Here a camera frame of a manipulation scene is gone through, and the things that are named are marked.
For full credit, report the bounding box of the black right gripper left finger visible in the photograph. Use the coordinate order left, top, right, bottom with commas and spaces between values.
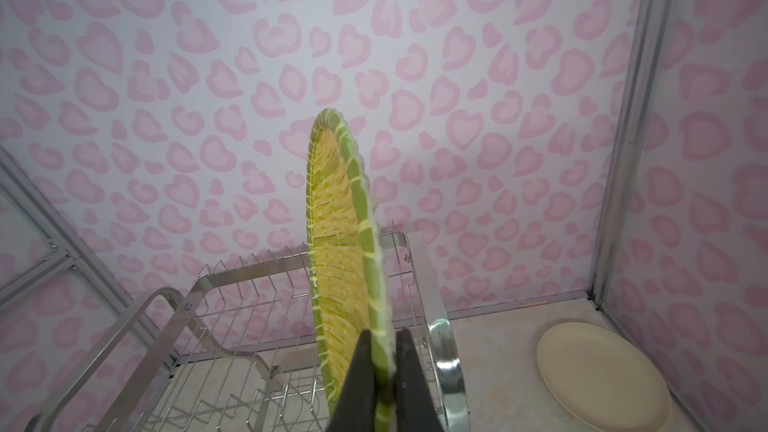
327, 330, 376, 432

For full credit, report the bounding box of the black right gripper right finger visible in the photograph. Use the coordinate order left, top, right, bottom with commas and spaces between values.
394, 329, 443, 432

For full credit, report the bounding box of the green rimmed woven bamboo plate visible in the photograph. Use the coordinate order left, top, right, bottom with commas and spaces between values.
306, 108, 395, 411

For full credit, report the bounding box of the stainless steel dish rack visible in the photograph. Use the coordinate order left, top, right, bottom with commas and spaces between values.
27, 230, 470, 431

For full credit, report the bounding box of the cream round plate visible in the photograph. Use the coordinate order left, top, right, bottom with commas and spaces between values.
536, 322, 672, 431

